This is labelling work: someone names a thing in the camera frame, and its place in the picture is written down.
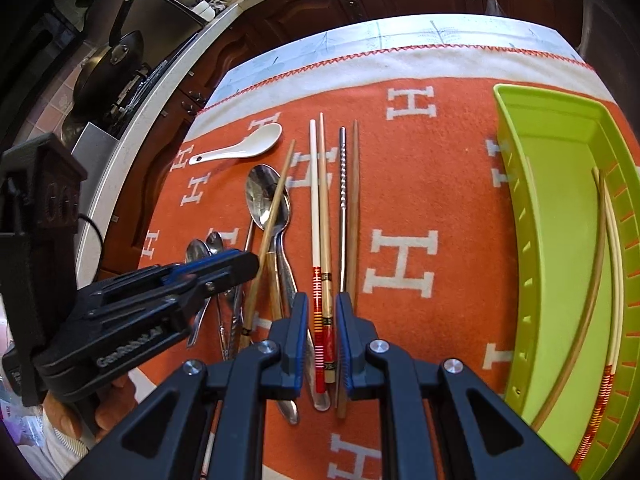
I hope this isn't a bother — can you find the stainless steel stove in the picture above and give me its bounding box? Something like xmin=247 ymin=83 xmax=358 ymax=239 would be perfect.
xmin=70 ymin=60 xmax=171 ymax=173

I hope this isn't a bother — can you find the person's left forearm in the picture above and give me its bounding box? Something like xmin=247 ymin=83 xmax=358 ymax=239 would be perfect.
xmin=30 ymin=420 xmax=101 ymax=480

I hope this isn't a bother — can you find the grey steel appliance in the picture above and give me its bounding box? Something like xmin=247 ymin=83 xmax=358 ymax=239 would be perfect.
xmin=575 ymin=0 xmax=640 ymax=126

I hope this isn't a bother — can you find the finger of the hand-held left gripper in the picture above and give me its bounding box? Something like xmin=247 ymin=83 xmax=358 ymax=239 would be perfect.
xmin=79 ymin=249 xmax=242 ymax=312
xmin=89 ymin=251 xmax=262 ymax=332

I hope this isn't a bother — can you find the white ceramic spoon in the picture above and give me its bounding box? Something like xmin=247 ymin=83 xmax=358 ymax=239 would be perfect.
xmin=188 ymin=123 xmax=283 ymax=166

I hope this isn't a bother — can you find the white red-striped chopstick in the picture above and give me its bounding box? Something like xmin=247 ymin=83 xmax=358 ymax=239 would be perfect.
xmin=306 ymin=119 xmax=326 ymax=401
xmin=570 ymin=172 xmax=626 ymax=471

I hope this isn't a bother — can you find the brown wooden chopstick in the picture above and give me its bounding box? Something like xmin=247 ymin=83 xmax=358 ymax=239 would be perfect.
xmin=532 ymin=167 xmax=603 ymax=431
xmin=336 ymin=119 xmax=361 ymax=420

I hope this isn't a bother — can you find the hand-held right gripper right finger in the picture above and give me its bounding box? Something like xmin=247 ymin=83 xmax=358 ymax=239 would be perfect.
xmin=334 ymin=292 xmax=581 ymax=480

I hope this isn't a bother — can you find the light wooden chopstick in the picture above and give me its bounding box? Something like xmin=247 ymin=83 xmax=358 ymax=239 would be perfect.
xmin=239 ymin=140 xmax=297 ymax=351
xmin=266 ymin=251 xmax=285 ymax=322

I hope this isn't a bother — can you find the orange printed blanket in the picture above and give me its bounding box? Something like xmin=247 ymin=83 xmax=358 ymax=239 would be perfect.
xmin=135 ymin=47 xmax=640 ymax=480

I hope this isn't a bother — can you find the white leaf-print tablecloth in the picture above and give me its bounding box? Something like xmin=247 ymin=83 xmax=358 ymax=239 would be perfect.
xmin=200 ymin=17 xmax=591 ymax=111

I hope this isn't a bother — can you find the dark cooking pot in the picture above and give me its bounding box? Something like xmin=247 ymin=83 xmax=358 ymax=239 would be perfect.
xmin=59 ymin=107 xmax=93 ymax=148

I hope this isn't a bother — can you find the black frying pan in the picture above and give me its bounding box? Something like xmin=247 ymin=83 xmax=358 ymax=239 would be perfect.
xmin=74 ymin=0 xmax=146 ymax=106

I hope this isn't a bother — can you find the stainless steel panel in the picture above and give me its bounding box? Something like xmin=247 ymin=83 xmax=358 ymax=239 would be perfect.
xmin=82 ymin=0 xmax=211 ymax=61

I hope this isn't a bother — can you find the person's left hand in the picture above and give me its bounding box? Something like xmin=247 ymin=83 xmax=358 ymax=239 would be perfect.
xmin=44 ymin=376 xmax=141 ymax=444

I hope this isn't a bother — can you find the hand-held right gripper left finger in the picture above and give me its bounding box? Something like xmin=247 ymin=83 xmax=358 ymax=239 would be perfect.
xmin=65 ymin=292 xmax=311 ymax=480

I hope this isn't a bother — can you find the green plastic tray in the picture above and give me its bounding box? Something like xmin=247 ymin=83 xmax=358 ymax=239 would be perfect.
xmin=492 ymin=82 xmax=640 ymax=480

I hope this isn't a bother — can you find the white container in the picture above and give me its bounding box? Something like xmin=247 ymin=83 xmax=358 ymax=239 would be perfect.
xmin=192 ymin=0 xmax=226 ymax=21

